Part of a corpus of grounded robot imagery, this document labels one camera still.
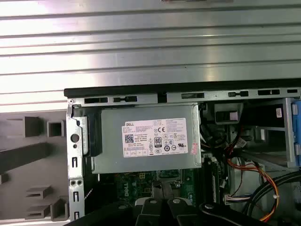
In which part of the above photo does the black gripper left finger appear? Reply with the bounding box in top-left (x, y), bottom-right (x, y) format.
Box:
top-left (70, 181), bottom-right (165, 226)

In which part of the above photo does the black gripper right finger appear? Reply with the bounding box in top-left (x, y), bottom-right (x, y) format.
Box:
top-left (162, 182), bottom-right (268, 226)

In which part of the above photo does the green motherboard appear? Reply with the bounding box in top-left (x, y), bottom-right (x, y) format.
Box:
top-left (97, 169), bottom-right (228, 212)

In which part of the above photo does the grey power supply unit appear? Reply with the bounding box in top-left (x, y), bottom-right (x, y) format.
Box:
top-left (91, 103), bottom-right (203, 175)

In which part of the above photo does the black open PC case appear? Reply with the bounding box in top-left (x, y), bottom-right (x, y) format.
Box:
top-left (63, 79), bottom-right (301, 226)

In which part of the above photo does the grey plastic parts rack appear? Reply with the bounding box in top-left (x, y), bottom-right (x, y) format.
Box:
top-left (0, 112), bottom-right (71, 222)

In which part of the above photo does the metal drive bay cage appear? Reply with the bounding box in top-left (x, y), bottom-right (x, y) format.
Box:
top-left (239, 97), bottom-right (301, 169)

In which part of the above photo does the blue drive carrier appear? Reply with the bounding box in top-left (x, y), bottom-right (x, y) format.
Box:
top-left (290, 101), bottom-right (301, 167)

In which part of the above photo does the black looped wire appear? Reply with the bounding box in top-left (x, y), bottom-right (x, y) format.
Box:
top-left (199, 122), bottom-right (228, 156)

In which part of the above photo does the orange wire bundle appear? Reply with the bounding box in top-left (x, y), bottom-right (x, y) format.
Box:
top-left (227, 145), bottom-right (280, 223)

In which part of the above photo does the thick black cable bundle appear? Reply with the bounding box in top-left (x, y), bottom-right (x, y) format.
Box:
top-left (242, 170), bottom-right (301, 226)

